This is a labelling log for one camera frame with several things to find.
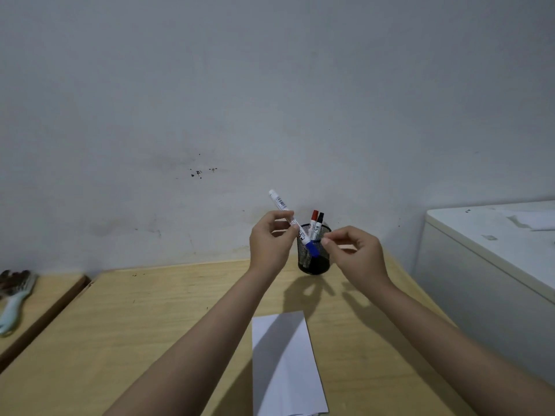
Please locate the person's right forearm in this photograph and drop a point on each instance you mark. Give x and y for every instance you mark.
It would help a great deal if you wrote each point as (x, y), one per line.
(451, 355)

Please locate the blue-capped white marker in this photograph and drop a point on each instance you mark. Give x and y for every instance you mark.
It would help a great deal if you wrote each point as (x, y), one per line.
(295, 223)

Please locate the white cabinet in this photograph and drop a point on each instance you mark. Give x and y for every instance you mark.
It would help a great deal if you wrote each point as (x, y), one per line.
(490, 277)

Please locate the person's left thumb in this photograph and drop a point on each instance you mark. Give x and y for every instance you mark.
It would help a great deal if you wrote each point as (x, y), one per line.
(287, 232)

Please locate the person's right thumb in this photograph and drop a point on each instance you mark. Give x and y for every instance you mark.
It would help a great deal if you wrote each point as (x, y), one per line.
(336, 249)

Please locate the white paper on cabinet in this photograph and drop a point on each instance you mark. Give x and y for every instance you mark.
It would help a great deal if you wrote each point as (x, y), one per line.
(531, 220)

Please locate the person's left forearm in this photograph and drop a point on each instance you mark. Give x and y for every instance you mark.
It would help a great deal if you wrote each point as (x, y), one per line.
(203, 342)

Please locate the black-capped white marker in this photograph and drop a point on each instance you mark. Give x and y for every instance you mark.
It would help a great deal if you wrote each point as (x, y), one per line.
(319, 223)

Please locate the black mesh pen holder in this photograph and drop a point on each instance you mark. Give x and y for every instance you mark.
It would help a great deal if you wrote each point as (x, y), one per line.
(314, 259)

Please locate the person's right hand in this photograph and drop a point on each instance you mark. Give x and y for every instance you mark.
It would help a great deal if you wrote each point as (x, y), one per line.
(362, 255)

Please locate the red-capped white marker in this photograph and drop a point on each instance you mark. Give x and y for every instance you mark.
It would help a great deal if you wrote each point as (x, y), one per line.
(313, 218)

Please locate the white paper sheet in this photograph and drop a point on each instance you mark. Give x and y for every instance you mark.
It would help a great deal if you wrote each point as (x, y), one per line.
(286, 363)

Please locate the person's left hand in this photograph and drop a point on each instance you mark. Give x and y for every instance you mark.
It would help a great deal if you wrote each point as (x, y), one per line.
(269, 244)

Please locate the light blue brush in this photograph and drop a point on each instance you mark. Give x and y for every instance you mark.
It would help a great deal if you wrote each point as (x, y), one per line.
(13, 303)

